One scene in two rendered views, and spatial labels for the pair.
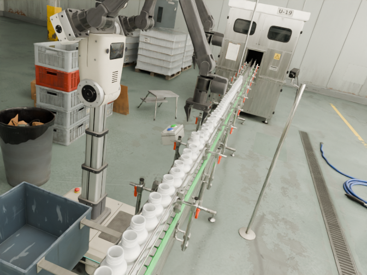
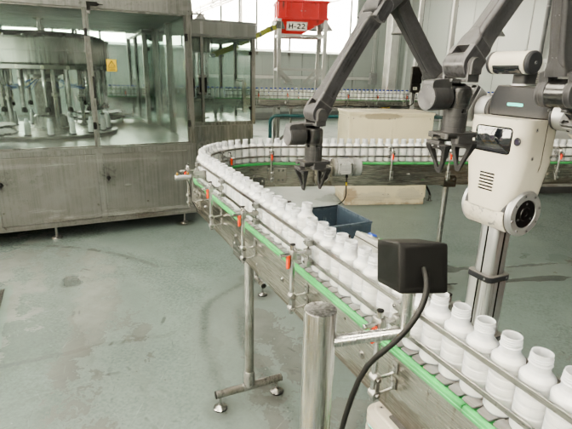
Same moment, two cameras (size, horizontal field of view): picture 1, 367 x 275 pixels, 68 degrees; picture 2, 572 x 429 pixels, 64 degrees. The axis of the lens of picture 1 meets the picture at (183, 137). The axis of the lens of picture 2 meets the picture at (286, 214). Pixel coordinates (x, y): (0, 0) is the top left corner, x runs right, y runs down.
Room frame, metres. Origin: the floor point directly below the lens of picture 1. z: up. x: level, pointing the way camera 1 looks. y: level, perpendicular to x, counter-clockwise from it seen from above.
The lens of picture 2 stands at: (2.24, -1.02, 1.62)
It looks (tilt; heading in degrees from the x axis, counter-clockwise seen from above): 17 degrees down; 142
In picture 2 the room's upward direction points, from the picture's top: 1 degrees clockwise
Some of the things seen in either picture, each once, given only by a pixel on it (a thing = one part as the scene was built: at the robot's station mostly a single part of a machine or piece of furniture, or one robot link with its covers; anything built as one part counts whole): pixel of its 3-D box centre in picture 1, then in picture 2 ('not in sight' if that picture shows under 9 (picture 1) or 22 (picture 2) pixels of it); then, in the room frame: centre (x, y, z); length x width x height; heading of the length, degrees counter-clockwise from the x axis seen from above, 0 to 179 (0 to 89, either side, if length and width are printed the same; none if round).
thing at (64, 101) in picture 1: (66, 92); not in sight; (3.11, 1.50, 0.55); 0.61 x 0.41 x 0.22; 175
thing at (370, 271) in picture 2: (210, 129); (373, 283); (1.51, -0.15, 1.08); 0.06 x 0.06 x 0.17
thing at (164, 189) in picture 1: (160, 207); (259, 205); (0.72, 0.03, 1.08); 0.06 x 0.06 x 0.17
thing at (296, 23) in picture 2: not in sight; (298, 85); (-4.48, 4.49, 1.40); 0.92 x 0.72 x 2.80; 60
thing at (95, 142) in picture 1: (95, 157); (480, 318); (1.49, 0.53, 0.74); 0.11 x 0.11 x 0.40; 78
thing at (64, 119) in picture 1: (66, 109); not in sight; (3.11, 1.50, 0.33); 0.61 x 0.41 x 0.22; 174
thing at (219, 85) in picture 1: (214, 77); (304, 126); (1.12, -0.07, 1.46); 0.12 x 0.09 x 0.12; 76
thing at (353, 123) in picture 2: not in sight; (380, 156); (-1.72, 3.68, 0.59); 1.10 x 0.62 x 1.18; 60
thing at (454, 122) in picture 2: not in sight; (454, 123); (1.61, -0.01, 1.51); 0.10 x 0.07 x 0.07; 78
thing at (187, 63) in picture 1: (176, 48); not in sight; (9.57, 0.85, 0.59); 1.25 x 1.03 x 1.17; 169
